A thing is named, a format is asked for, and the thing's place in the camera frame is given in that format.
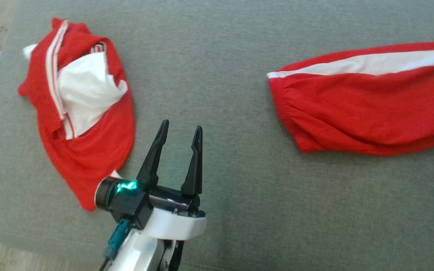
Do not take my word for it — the red garment with white band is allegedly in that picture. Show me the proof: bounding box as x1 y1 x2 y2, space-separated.
267 38 434 156

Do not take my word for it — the large grey sofa seat cushion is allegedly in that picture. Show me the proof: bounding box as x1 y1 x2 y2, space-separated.
0 0 434 271

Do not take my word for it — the red garment with thin stripes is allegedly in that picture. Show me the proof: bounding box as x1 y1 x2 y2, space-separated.
17 18 136 212

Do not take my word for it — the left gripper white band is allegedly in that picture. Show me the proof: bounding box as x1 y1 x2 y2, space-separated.
136 119 207 241

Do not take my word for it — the black cable with teal connector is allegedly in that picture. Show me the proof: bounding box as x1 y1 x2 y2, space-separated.
98 219 131 271

